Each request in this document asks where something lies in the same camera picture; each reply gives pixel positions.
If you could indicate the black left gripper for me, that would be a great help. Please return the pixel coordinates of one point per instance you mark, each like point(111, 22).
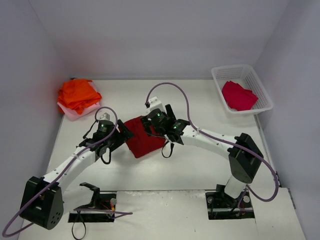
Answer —
point(121, 132)

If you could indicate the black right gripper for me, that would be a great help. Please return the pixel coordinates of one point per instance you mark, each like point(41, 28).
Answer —
point(149, 122)

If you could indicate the dark red t shirt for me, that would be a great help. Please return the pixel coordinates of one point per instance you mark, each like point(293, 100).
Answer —
point(141, 143)

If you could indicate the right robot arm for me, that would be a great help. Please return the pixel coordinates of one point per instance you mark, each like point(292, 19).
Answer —
point(243, 165)

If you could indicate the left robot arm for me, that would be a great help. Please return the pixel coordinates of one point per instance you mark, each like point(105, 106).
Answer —
point(46, 199)

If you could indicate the pink folded t shirt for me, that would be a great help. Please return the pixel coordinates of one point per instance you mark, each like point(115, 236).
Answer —
point(72, 115)

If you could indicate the orange folded t shirt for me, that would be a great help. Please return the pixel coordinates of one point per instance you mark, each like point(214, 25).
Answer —
point(78, 95)

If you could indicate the red t shirt in basket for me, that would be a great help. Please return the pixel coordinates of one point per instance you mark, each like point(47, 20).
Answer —
point(237, 97)

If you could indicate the white plastic basket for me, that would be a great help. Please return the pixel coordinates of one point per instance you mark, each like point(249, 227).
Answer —
point(244, 75)

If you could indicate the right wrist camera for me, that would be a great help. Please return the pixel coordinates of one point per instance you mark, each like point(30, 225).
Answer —
point(153, 103)

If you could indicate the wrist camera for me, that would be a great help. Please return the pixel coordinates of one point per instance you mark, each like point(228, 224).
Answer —
point(104, 117)
point(153, 103)

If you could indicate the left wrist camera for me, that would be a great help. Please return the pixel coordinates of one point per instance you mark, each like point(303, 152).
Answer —
point(104, 117)

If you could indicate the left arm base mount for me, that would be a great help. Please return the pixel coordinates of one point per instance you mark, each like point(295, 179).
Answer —
point(99, 201)

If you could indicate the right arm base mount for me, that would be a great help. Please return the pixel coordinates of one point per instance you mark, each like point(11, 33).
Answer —
point(221, 206)

